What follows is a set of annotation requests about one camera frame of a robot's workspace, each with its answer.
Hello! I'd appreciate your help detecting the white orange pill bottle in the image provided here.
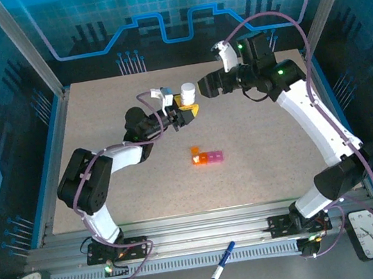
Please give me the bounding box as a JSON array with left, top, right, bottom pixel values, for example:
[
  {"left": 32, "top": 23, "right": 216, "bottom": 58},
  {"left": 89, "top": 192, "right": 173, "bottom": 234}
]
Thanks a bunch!
[{"left": 179, "top": 90, "right": 199, "bottom": 108}]

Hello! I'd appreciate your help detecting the white bottle cap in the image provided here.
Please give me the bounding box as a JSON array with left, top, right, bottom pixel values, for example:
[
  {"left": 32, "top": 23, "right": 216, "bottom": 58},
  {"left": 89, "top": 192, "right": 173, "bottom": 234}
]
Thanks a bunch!
[{"left": 179, "top": 81, "right": 197, "bottom": 96}]

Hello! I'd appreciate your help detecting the orange pink pill organizer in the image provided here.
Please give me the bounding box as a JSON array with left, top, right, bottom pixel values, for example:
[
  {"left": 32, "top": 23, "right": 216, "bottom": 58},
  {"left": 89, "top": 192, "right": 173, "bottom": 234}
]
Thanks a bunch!
[{"left": 188, "top": 142, "right": 226, "bottom": 167}]

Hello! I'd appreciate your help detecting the aluminium front beam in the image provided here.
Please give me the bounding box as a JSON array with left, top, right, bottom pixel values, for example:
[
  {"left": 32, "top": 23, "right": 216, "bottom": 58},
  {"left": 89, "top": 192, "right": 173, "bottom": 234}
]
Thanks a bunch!
[{"left": 22, "top": 187, "right": 373, "bottom": 276}]

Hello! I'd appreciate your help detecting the black controller module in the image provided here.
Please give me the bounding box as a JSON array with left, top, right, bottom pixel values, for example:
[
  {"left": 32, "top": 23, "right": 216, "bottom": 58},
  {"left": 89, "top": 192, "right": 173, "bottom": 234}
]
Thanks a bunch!
[
  {"left": 297, "top": 234, "right": 326, "bottom": 260},
  {"left": 101, "top": 256, "right": 131, "bottom": 279}
]

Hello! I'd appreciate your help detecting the blue white marker pen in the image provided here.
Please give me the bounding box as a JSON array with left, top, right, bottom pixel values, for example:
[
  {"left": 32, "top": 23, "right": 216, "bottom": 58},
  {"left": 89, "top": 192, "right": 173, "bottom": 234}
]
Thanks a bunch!
[{"left": 205, "top": 239, "right": 242, "bottom": 279}]

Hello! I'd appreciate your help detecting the black rectangular clock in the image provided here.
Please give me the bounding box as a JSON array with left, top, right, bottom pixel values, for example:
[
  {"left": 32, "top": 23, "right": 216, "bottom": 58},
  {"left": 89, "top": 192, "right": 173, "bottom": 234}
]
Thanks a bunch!
[{"left": 345, "top": 206, "right": 373, "bottom": 265}]

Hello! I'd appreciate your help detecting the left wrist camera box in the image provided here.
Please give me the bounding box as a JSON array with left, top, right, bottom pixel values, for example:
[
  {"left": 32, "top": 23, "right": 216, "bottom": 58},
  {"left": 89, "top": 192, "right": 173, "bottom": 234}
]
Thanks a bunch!
[{"left": 149, "top": 85, "right": 176, "bottom": 110}]

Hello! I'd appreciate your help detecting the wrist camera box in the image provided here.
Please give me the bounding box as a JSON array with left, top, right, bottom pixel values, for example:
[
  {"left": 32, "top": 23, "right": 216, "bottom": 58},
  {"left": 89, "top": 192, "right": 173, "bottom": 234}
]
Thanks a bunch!
[
  {"left": 209, "top": 39, "right": 242, "bottom": 75},
  {"left": 149, "top": 85, "right": 176, "bottom": 110}
]

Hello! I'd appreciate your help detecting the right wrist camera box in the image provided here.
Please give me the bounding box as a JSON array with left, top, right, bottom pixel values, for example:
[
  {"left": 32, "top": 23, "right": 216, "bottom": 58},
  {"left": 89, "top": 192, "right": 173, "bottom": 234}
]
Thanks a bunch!
[{"left": 209, "top": 39, "right": 242, "bottom": 75}]

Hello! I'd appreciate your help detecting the aluminium side rail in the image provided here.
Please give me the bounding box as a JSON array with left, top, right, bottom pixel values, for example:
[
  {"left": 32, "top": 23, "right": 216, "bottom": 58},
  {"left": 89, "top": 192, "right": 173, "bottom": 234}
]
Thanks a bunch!
[
  {"left": 7, "top": 86, "right": 92, "bottom": 251},
  {"left": 299, "top": 41, "right": 373, "bottom": 207}
]

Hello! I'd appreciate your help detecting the aluminium frame post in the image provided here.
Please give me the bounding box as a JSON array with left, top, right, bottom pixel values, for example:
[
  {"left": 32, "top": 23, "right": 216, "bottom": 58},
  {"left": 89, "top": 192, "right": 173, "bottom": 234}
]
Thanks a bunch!
[
  {"left": 294, "top": 0, "right": 373, "bottom": 62},
  {"left": 0, "top": 0, "right": 70, "bottom": 107}
]

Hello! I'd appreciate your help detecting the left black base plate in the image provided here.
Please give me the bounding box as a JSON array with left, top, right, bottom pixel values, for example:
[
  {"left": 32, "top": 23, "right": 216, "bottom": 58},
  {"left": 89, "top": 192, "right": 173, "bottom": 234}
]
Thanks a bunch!
[{"left": 84, "top": 235, "right": 152, "bottom": 267}]

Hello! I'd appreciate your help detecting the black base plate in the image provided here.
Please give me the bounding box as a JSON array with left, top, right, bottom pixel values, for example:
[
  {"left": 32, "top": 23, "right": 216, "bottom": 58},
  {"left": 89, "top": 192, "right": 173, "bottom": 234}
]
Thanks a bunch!
[
  {"left": 266, "top": 208, "right": 333, "bottom": 239},
  {"left": 84, "top": 235, "right": 152, "bottom": 267}
]

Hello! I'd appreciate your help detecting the grey slotted cable duct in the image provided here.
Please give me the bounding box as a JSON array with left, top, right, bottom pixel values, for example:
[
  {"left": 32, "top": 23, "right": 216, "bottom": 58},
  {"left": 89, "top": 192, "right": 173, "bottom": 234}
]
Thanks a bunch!
[{"left": 47, "top": 237, "right": 304, "bottom": 279}]

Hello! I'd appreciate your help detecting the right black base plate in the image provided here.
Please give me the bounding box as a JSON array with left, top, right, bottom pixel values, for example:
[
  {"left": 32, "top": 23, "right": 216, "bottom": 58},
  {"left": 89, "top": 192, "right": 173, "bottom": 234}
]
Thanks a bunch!
[{"left": 266, "top": 208, "right": 333, "bottom": 239}]

